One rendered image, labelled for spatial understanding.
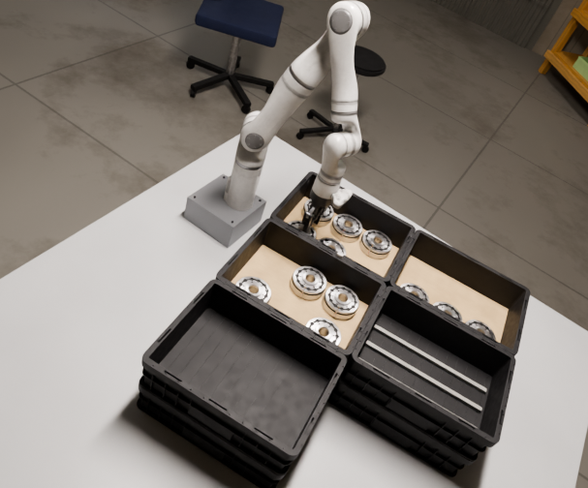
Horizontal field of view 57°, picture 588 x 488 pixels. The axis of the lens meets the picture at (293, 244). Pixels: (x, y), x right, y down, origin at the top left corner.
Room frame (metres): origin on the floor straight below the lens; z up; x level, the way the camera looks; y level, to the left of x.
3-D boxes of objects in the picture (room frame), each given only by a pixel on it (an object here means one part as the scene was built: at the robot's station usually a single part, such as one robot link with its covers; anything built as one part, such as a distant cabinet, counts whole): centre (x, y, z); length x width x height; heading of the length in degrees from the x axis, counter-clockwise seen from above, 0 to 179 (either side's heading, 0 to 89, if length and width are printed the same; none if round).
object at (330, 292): (1.05, -0.19, 0.86); 0.10 x 0.10 x 0.01
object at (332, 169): (1.28, -0.02, 1.15); 0.09 x 0.07 x 0.15; 139
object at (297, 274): (1.08, -0.08, 0.86); 0.10 x 0.10 x 0.01
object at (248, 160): (1.36, 0.23, 1.04); 0.09 x 0.09 x 0.17; 11
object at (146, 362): (0.71, 0.00, 0.92); 0.40 x 0.30 x 0.02; 78
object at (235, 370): (0.71, 0.00, 0.87); 0.40 x 0.30 x 0.11; 78
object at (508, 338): (1.21, -0.52, 0.87); 0.40 x 0.30 x 0.11; 78
